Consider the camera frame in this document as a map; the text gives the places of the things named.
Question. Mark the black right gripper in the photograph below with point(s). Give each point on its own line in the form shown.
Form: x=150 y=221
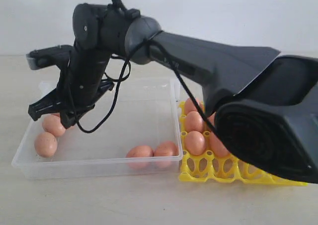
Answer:
x=83 y=86

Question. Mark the clear plastic bin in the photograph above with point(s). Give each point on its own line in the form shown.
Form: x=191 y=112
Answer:
x=146 y=113

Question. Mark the yellow plastic egg tray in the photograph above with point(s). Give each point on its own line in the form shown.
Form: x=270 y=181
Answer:
x=201 y=168

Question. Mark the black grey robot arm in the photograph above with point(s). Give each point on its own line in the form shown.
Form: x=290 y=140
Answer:
x=265 y=105

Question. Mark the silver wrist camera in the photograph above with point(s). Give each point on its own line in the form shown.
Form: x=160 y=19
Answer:
x=52 y=56

